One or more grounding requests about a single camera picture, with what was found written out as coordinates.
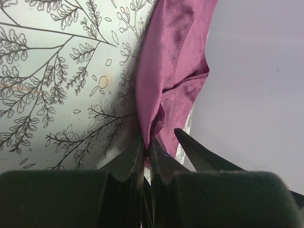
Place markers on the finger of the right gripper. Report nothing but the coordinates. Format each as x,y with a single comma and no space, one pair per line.
201,158

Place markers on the purple cloth napkin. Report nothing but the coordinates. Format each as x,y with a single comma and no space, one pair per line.
172,68

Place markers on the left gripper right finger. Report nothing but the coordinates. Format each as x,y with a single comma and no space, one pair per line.
218,199

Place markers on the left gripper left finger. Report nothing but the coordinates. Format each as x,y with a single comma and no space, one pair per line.
110,197

